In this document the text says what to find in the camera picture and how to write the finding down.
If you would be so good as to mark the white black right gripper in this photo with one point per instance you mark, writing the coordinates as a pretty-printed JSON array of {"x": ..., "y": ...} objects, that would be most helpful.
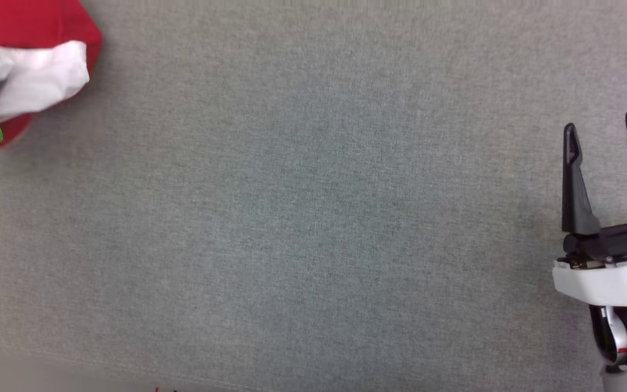
[{"x": 613, "y": 277}]

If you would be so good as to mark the red white basketball jersey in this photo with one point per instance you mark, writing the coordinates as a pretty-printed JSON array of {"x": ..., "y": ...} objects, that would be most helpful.
[{"x": 30, "y": 22}]

